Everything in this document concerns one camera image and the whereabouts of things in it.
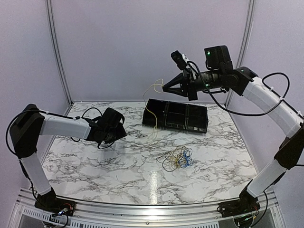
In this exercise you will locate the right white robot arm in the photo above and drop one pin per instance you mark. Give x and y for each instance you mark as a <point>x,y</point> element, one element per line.
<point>244,82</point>

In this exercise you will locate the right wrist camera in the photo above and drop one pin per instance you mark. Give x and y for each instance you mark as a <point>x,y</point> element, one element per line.
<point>184,64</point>

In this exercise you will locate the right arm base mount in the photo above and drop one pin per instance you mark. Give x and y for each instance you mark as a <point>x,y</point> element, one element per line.
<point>237,207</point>

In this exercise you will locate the black compartment tray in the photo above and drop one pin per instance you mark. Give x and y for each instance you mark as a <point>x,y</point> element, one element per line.
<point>175,116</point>

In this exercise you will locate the aluminium front rail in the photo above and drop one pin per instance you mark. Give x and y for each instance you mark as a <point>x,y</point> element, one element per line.
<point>90,214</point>

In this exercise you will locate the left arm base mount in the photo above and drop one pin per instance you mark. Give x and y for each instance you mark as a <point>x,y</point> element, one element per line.
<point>58,207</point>

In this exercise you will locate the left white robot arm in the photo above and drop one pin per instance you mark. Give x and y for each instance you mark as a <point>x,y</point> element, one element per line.
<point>24,130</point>

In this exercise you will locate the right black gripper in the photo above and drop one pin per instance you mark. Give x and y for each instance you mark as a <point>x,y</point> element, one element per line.
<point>185,89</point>

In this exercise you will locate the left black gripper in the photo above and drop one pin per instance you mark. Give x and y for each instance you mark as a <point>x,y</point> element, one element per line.
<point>121,133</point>

